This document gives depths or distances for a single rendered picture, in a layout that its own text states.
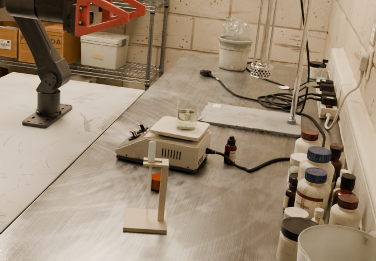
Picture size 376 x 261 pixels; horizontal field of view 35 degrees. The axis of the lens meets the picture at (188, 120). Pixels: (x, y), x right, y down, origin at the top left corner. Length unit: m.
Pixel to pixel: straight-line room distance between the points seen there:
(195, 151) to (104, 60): 2.39
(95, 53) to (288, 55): 1.21
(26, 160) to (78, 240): 0.37
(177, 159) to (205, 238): 0.31
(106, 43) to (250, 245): 2.68
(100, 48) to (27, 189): 2.48
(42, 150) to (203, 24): 2.49
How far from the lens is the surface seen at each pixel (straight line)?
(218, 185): 1.32
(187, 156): 1.35
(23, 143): 1.49
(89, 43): 3.69
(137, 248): 1.05
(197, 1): 3.81
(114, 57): 3.65
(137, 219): 1.13
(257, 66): 1.73
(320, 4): 3.76
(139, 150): 1.38
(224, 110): 1.83
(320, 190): 1.15
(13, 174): 1.33
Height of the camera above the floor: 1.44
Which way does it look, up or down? 18 degrees down
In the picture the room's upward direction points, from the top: 6 degrees clockwise
